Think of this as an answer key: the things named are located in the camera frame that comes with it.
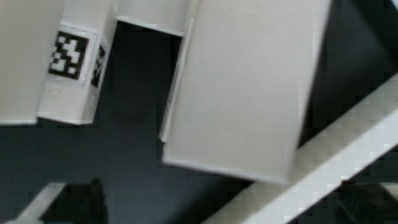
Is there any white U-shaped obstacle frame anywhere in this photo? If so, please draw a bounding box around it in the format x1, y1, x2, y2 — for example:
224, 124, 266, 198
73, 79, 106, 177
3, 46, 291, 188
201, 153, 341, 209
202, 74, 398, 224

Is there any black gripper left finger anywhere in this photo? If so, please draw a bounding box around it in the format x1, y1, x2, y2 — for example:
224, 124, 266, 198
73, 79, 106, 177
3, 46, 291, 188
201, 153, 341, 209
7, 178, 112, 224

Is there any white tagged chair leg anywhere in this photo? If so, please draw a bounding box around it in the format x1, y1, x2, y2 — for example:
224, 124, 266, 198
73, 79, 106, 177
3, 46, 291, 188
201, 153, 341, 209
37, 0, 119, 125

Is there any white chair back part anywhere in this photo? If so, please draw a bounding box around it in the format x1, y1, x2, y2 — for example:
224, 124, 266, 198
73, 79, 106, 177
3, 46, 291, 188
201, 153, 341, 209
0, 0, 332, 184

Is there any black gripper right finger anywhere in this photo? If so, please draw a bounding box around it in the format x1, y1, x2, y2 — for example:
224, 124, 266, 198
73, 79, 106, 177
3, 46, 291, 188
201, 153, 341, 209
336, 182, 398, 224

